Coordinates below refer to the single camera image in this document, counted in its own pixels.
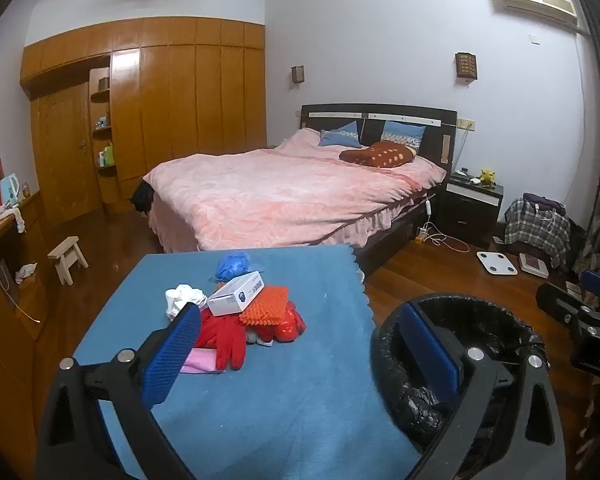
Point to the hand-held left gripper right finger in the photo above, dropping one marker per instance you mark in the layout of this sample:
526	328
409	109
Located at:
430	355

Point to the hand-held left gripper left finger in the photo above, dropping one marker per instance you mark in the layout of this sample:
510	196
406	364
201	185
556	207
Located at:
172	355

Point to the black trash bin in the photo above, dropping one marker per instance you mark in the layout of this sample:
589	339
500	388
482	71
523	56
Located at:
420	405

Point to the red glove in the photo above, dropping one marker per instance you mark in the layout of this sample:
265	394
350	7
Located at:
225	340

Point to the orange foam net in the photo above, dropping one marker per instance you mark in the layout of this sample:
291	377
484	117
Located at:
265	307

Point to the pink knitted glove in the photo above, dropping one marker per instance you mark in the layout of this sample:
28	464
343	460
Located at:
202	362

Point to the brown-topped bathroom scale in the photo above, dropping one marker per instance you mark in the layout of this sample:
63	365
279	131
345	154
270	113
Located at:
532	264

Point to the white crumpled tissue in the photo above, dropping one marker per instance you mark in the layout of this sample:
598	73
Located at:
180	300

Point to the white bathroom scale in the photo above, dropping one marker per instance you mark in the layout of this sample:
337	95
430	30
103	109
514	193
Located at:
496	262

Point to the plaid cloth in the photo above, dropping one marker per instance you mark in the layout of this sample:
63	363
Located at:
537	230

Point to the white cardboard box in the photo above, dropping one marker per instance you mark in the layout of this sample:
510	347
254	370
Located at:
237	294

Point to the purple cloth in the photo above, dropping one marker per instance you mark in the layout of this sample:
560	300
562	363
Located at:
545	203

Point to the blue plastic bag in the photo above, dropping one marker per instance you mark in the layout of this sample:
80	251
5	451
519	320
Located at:
234	265

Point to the red plastic bag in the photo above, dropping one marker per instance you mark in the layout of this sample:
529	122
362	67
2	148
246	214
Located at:
290	325

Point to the blue tablecloth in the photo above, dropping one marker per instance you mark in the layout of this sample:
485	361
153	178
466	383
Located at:
290	410

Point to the dark nightstand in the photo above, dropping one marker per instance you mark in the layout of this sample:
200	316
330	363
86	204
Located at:
472	207

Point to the small wooden stool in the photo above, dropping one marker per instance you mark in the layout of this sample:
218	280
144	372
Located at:
67	259

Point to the yellow plush toy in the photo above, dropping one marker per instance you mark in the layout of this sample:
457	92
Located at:
487	176

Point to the black cloth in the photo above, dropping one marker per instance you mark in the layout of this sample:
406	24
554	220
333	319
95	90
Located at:
142	195

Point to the wooden sideboard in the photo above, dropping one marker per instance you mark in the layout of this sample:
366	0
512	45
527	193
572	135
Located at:
5	350

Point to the white crumpled cloth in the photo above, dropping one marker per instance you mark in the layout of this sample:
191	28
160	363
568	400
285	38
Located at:
25	272

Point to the pink blanket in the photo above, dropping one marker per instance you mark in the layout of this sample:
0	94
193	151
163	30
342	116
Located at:
280	195

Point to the red dotted pillow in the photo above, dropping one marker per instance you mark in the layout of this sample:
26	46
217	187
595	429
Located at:
380	155

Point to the green bottle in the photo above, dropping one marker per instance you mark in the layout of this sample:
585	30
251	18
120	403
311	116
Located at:
109	154

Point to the dark wooden bed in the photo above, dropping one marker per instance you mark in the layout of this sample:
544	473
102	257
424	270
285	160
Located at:
430	125

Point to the blue patterned pillow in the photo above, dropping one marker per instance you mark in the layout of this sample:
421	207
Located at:
402	132
340	136

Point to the wooden door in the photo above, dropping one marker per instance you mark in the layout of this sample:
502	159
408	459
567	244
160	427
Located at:
60	155

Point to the light blue electric kettle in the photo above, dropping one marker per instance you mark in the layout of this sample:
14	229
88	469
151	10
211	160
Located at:
10	189

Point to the wooden wardrobe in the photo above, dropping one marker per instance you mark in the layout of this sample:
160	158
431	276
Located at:
180	100

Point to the wall power outlet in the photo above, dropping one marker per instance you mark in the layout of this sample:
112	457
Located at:
466	123

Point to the brown wall lamp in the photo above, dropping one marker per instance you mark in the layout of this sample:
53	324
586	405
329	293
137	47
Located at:
297	74
466	65

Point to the wall air conditioner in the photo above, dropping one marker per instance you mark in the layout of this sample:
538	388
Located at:
535	0

